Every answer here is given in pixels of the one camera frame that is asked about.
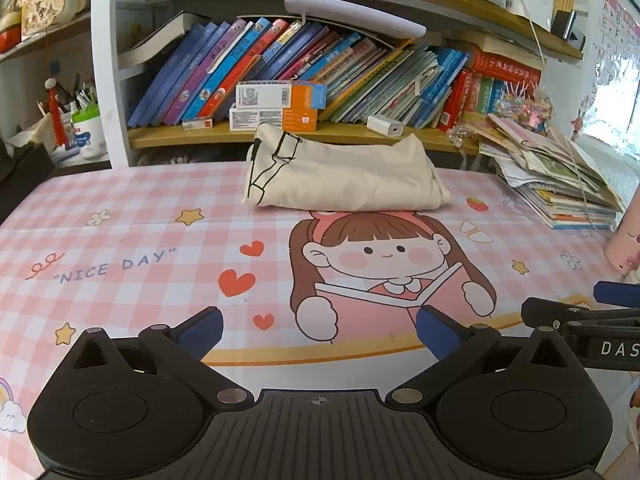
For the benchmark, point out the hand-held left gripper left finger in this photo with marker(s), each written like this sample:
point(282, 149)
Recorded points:
point(202, 332)

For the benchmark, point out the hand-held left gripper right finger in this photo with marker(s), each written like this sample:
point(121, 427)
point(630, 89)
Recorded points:
point(439, 332)

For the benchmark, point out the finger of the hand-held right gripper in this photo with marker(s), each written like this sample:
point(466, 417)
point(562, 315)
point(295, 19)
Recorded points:
point(617, 294)
point(550, 310)

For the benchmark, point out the beige t-shirt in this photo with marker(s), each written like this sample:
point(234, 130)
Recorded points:
point(350, 175)

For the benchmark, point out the pink cylinder container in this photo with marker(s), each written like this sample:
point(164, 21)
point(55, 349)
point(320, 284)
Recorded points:
point(625, 250)

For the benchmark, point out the stack of magazines and workbooks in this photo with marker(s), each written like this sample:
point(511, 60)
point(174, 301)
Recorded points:
point(560, 185)

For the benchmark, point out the pink checked cartoon desk mat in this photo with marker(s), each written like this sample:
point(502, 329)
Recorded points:
point(125, 220)

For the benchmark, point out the colourful candy ornament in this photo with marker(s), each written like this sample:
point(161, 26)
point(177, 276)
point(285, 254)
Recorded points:
point(522, 107)

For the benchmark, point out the small red white box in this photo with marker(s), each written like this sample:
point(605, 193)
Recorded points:
point(197, 124)

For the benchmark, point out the white power adapter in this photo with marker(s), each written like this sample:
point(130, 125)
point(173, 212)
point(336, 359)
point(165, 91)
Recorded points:
point(385, 126)

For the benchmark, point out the orange white carton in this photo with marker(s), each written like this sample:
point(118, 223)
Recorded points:
point(260, 119)
point(265, 95)

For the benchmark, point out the white plastic jar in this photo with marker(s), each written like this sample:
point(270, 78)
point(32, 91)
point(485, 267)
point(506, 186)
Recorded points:
point(90, 135)

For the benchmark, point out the dark brown bag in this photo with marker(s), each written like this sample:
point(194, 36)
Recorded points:
point(25, 165)

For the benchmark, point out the bunch of pens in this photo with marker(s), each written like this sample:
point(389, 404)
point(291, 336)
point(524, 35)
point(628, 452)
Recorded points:
point(82, 95)

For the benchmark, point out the red tassel ornament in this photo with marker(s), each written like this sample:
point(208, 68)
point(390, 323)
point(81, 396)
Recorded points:
point(55, 110)

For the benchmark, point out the black stand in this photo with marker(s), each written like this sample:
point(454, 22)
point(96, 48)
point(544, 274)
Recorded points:
point(567, 27)

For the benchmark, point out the row of leaning colourful books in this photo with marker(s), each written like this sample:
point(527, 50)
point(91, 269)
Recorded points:
point(350, 60)

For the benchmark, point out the white storage box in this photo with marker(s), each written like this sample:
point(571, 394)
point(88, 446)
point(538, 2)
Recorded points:
point(530, 0)

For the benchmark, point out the white light bar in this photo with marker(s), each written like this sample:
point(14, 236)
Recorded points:
point(350, 12)

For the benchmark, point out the red white pot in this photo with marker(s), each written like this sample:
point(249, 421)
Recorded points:
point(10, 40)

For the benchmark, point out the reindeer wall sticker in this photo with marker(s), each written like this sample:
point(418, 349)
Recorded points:
point(580, 125)

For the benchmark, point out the alphabet wall poster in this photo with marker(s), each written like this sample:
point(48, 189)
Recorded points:
point(620, 25)

